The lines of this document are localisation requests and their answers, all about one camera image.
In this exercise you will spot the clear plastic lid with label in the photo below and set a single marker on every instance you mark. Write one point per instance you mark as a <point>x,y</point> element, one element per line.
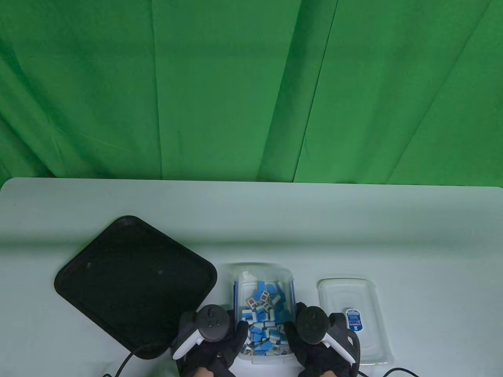
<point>346,294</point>

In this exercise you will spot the black right hand controller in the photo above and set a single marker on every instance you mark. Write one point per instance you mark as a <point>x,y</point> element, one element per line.
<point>312,325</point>

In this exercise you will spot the person's left forearm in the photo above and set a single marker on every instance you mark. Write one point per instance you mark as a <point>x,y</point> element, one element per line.
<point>205,373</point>

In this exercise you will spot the person's left hand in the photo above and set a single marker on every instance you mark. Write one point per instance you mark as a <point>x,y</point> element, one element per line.
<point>208,357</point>

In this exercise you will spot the black plastic tray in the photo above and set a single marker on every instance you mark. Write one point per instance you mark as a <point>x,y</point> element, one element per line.
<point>129,275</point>

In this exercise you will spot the clear box with blue clips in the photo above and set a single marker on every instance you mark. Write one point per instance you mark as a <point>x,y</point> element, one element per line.
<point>259,271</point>

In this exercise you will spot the green backdrop cloth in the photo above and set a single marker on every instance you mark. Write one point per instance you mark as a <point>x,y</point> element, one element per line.
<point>235,78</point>

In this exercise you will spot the person's right hand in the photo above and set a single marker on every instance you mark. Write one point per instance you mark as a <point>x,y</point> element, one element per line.
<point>314,361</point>

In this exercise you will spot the black hand controller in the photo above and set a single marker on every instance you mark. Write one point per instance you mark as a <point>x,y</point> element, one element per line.
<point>312,325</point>
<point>214,323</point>

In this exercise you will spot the pile of blue mahjong tiles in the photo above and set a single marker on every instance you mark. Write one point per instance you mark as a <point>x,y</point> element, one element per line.
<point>263,314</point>

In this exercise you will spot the black left hand controller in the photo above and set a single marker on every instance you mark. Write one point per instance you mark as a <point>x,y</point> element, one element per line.
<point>214,323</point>

